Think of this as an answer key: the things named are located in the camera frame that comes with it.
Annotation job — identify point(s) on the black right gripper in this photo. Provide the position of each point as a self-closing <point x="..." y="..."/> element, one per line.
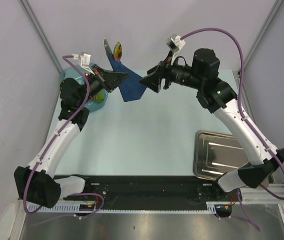
<point x="165" y="69"/>

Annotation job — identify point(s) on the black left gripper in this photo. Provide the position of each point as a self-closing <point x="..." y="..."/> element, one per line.
<point x="110" y="79"/>

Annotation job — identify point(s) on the dark blue paper napkin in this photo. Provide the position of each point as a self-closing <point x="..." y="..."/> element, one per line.
<point x="130" y="88"/>

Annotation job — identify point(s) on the ornate silver table knife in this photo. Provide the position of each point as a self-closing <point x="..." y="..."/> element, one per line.
<point x="108" y="50"/>

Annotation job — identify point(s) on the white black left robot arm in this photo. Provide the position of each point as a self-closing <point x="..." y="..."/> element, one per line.
<point x="35" y="183"/>

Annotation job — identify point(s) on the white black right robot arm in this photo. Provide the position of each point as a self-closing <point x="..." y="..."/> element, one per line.
<point x="218" y="97"/>

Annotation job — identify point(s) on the green rolled napkin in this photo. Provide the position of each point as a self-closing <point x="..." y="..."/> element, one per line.
<point x="100" y="97"/>

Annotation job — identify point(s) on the translucent blue plastic bin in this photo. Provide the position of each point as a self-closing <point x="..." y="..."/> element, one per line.
<point x="93" y="104"/>

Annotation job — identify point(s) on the stainless steel tray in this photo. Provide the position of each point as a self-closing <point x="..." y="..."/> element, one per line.
<point x="216" y="154"/>

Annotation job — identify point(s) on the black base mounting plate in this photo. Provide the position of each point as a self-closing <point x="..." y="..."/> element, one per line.
<point x="152" y="193"/>

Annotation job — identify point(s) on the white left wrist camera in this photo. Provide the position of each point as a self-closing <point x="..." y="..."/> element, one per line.
<point x="84" y="60"/>

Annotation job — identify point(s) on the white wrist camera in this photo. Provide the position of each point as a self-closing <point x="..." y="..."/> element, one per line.
<point x="176" y="44"/>
<point x="84" y="60"/>

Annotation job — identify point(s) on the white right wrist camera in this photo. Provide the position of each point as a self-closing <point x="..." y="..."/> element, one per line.
<point x="176" y="44"/>

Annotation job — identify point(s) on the light blue cable duct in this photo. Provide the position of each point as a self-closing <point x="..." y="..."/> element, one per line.
<point x="83" y="208"/>

